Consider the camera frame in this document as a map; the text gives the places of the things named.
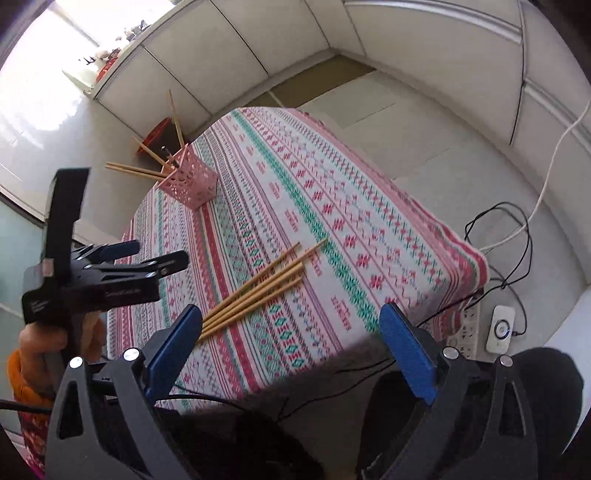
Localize white cable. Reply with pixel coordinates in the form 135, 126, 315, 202
478, 102, 591, 254

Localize bright kitchen window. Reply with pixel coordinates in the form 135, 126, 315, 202
14, 0, 174, 75

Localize white kitchen base cabinets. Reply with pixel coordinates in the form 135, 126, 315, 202
90, 0, 591, 199

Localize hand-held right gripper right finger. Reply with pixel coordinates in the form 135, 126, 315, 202
379, 302, 539, 480

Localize looped black cable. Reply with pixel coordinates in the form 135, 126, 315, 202
464, 200, 532, 337

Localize pink perforated utensil holder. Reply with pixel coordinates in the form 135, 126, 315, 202
157, 143, 219, 210

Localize white power strip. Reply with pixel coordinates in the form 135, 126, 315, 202
445, 302, 482, 361

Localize olive floor mat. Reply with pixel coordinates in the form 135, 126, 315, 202
272, 53, 376, 109
203, 88, 280, 134

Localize person's red patterned clothing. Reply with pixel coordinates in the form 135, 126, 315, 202
18, 411, 52, 476

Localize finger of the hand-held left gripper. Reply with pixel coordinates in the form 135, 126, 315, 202
71, 240, 140, 264
74, 251, 190, 282

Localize light bamboo chopstick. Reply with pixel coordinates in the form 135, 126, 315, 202
105, 162, 166, 178
198, 275, 304, 344
202, 238, 328, 325
201, 264, 304, 333
133, 137, 171, 168
115, 164, 167, 181
167, 90, 185, 147
210, 242, 302, 317

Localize person's left hand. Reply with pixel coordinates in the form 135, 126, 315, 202
18, 314, 108, 377

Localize frosted glass sliding door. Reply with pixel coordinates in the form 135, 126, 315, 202
0, 180, 56, 352

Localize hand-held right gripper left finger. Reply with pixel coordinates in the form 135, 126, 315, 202
46, 304, 204, 480

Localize white device with round dial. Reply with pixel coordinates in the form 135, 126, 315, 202
485, 305, 516, 355

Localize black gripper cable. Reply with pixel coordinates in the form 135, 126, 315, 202
0, 401, 52, 413

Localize brown trash bin red liner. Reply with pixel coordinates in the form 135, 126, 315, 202
133, 117, 185, 156

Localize patterned striped tablecloth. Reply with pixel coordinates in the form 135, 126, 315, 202
105, 106, 490, 416

